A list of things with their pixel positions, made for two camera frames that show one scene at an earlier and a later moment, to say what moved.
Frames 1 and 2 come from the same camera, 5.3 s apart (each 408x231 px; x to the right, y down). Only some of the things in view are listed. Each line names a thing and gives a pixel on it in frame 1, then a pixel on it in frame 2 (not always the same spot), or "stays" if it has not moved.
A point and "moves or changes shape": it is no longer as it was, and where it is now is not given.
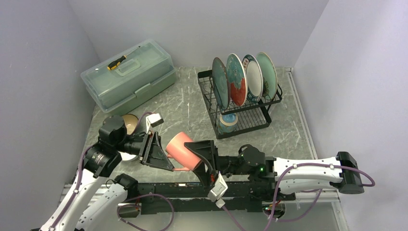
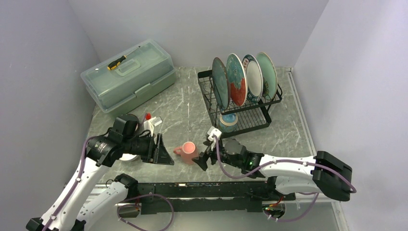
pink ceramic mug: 176,149 moves or changes shape
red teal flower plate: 237,79 stays
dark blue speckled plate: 221,83 stays
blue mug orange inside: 227,122 stays
